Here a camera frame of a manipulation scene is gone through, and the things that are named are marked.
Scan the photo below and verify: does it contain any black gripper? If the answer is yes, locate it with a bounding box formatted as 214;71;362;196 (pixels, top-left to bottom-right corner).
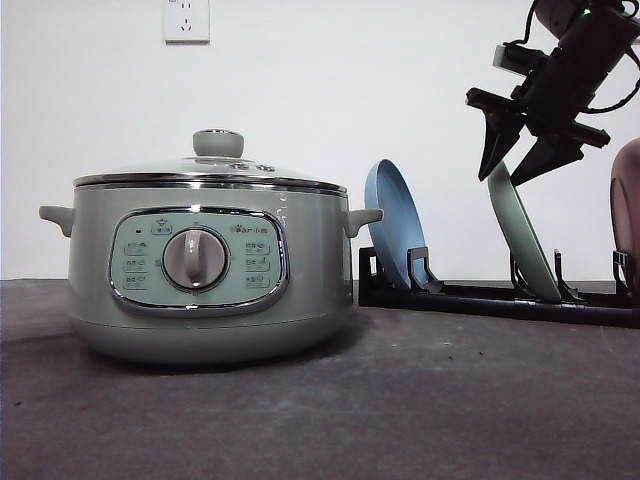
466;47;612;187

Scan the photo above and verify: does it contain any green plate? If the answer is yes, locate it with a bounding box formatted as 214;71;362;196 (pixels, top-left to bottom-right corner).
487;160;562;303

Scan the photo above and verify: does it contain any glass steamer lid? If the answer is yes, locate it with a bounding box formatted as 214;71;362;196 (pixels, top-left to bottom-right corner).
74;129;348;196

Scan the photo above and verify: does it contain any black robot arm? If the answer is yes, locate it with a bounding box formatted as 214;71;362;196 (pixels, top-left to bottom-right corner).
465;0;640;187

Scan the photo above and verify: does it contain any pink plate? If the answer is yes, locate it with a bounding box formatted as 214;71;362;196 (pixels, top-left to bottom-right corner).
610;138;640;292

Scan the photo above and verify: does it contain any blue plate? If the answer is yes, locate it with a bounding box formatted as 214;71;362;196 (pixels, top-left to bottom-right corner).
365;159;428;288

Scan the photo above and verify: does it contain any green electric steamer pot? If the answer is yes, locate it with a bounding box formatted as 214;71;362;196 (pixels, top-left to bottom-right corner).
39;188;384;365

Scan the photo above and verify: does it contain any black dish rack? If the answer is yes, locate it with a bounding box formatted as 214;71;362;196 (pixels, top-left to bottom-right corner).
359;246;633;327

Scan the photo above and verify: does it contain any grey table mat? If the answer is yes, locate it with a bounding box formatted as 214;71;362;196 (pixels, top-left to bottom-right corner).
0;280;640;480

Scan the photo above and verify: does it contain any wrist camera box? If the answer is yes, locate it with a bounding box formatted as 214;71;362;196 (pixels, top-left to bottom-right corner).
493;44;548;76

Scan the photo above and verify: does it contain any white wall socket left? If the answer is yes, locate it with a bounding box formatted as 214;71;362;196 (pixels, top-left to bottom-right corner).
163;0;211;46

